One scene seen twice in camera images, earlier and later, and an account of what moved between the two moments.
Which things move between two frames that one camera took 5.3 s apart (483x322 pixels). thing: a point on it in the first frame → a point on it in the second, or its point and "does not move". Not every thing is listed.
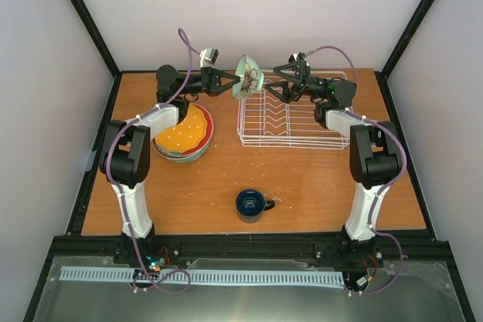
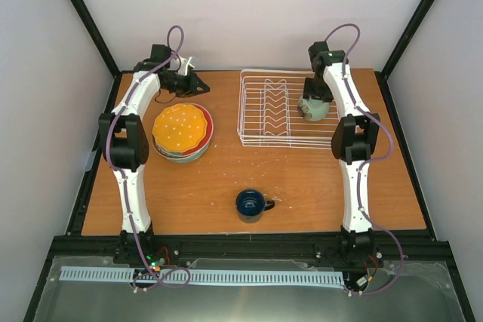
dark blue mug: (250, 204) does not move
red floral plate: (209, 131) does not move
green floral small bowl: (251, 78) → (313, 109)
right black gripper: (301, 78) → (327, 96)
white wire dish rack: (281, 117) does not move
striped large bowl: (176, 156) does not move
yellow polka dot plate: (186, 135) does not move
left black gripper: (211, 83) → (192, 81)
